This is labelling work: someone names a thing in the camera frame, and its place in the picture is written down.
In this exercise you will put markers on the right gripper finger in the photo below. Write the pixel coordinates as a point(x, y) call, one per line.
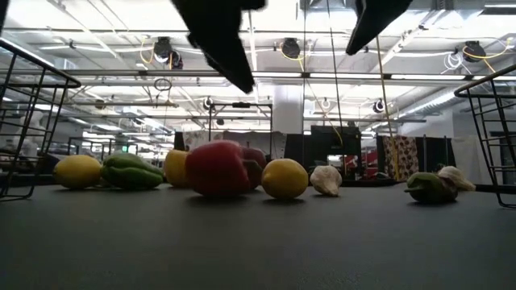
point(375, 16)

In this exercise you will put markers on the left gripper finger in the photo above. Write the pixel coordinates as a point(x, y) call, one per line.
point(217, 32)

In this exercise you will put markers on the red bell pepper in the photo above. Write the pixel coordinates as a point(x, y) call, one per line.
point(217, 169)

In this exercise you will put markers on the yellow bell pepper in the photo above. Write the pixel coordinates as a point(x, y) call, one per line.
point(175, 169)

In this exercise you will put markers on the yellow lemon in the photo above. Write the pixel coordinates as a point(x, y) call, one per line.
point(76, 172)
point(284, 179)

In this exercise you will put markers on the light green long pepper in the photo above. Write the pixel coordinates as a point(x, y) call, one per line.
point(131, 173)

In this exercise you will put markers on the white garlic bulb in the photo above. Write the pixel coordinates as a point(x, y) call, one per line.
point(457, 177)
point(325, 181)

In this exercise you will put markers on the red chili pepper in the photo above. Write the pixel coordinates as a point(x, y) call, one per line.
point(429, 189)

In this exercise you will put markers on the white column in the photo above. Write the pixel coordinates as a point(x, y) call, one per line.
point(288, 108)

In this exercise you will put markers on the patterned curtain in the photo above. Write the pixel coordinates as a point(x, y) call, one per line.
point(405, 157)

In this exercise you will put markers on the black stand frame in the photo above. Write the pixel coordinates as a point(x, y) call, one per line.
point(241, 105)

